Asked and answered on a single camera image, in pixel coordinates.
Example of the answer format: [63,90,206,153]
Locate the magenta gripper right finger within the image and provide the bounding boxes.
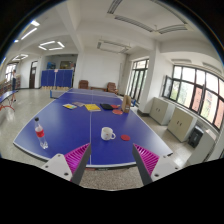
[132,144,180,185]

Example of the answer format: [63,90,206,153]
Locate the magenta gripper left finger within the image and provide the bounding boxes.
[42,143,91,185]

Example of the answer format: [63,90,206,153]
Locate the clear plastic water bottle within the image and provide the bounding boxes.
[35,117,48,149]

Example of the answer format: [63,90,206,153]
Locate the small red round lid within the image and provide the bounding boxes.
[121,134,130,141]

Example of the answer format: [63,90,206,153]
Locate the white ceramic mug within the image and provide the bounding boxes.
[101,127,116,141]

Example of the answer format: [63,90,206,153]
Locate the right beige cabinet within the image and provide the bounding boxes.
[167,108,197,142]

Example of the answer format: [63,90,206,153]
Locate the beige cabinet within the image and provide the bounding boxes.
[167,108,197,142]
[150,98,174,126]

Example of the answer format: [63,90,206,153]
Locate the left beige cabinet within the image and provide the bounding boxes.
[150,98,174,126]

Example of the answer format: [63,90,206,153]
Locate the black bin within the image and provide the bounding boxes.
[188,126,204,148]

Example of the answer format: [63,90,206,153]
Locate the colourful booklet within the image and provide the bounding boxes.
[63,104,77,110]

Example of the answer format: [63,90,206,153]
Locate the yellow book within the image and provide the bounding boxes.
[85,104,101,111]

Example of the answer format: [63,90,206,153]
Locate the grey flat booklet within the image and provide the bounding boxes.
[72,102,85,107]

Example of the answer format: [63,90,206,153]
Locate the red table tennis paddle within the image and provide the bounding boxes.
[112,109,123,115]

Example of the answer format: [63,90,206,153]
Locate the black pouch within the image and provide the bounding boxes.
[100,104,113,110]

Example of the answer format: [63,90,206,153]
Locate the left brown armchair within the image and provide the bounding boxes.
[78,80,89,89]

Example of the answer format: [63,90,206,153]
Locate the brown armchair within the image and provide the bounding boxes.
[78,80,89,89]
[107,82,118,94]

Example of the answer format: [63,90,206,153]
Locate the right brown armchair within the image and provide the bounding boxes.
[107,82,118,94]

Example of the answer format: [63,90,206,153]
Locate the blue barrier panels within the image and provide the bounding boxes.
[41,69,73,87]

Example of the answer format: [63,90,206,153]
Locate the standing person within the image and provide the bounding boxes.
[12,69,16,91]

